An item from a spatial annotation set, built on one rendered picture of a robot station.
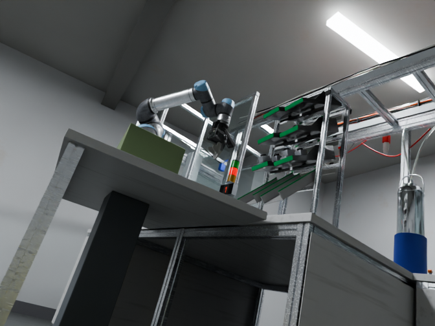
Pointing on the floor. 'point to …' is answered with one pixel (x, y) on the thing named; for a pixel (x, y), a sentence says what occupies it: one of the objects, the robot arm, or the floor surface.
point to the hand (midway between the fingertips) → (216, 157)
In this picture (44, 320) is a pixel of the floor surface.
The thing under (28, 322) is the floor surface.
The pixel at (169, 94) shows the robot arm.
